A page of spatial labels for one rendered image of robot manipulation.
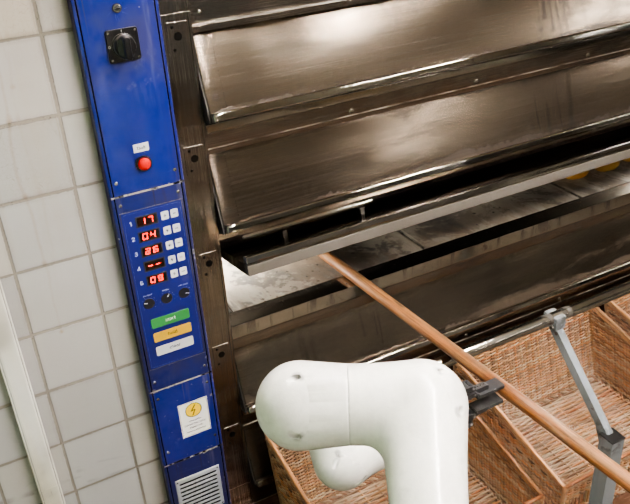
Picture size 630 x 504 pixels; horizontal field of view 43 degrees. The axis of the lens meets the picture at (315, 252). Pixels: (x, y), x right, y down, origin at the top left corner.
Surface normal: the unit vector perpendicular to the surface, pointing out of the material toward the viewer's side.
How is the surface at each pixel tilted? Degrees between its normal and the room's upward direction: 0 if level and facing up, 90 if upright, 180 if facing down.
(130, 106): 90
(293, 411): 59
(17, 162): 90
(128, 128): 90
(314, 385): 23
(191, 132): 90
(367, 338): 70
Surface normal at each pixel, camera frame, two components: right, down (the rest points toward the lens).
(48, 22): 0.47, 0.41
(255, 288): -0.05, -0.87
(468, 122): 0.43, 0.09
